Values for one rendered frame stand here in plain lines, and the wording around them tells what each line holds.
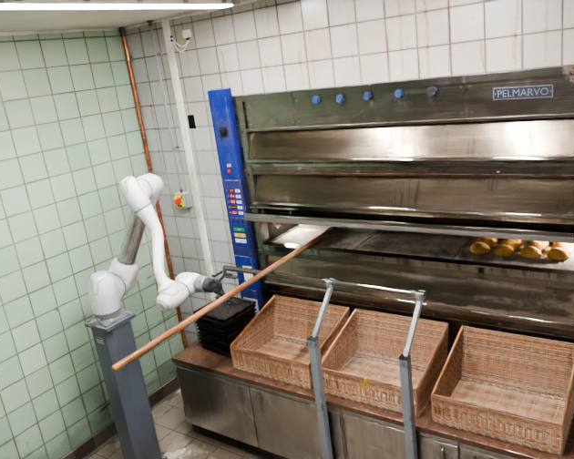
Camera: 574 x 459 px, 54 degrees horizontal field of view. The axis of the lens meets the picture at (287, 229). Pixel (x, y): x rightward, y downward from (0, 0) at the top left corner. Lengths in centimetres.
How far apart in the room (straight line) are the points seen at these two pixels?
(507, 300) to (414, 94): 110
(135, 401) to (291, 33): 224
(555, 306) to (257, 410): 169
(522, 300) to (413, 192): 74
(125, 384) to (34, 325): 64
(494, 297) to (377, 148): 94
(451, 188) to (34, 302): 241
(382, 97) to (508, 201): 79
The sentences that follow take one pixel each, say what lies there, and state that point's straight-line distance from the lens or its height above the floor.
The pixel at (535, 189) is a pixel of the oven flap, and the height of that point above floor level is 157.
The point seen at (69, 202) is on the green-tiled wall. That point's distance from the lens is 366.
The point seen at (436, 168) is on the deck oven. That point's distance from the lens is 285.
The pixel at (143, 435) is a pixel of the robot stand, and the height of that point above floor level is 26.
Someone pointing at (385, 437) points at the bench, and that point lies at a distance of 296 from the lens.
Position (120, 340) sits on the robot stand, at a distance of 334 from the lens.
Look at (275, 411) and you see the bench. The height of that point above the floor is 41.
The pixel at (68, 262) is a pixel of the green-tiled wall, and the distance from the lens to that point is 368.
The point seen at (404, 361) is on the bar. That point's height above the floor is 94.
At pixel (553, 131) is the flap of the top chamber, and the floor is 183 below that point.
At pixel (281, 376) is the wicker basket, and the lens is 319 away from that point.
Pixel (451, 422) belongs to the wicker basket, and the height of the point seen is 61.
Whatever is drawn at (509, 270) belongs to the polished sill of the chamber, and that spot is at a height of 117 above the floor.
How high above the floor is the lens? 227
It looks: 17 degrees down
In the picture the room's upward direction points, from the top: 8 degrees counter-clockwise
